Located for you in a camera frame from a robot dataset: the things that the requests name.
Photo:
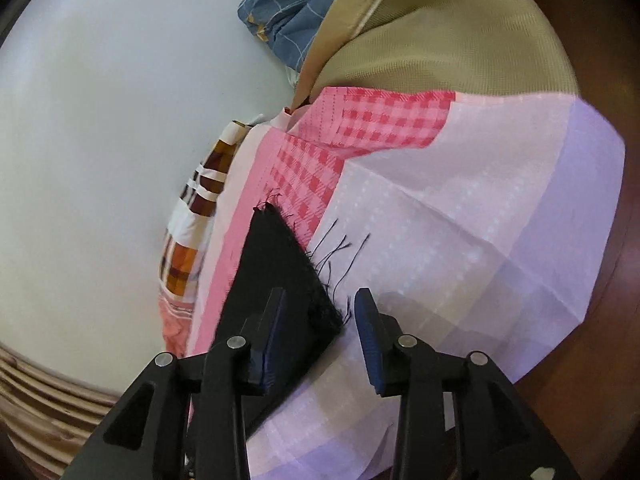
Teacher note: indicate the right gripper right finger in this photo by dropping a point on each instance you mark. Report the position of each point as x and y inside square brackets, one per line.
[459, 418]

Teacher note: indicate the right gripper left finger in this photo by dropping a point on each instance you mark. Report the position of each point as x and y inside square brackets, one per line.
[144, 435]

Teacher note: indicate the black pants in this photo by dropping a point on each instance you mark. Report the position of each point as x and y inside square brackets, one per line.
[279, 304]

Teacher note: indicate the wooden slatted headboard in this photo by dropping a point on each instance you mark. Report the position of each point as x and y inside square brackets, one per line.
[48, 418]

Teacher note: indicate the orange plaid pillow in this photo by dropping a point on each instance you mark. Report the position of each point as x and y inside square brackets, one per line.
[187, 235]

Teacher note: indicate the pink checkered bed sheet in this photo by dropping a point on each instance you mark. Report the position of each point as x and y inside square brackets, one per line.
[479, 222]

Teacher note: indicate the beige blanket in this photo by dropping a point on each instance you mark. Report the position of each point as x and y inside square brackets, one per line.
[486, 47]

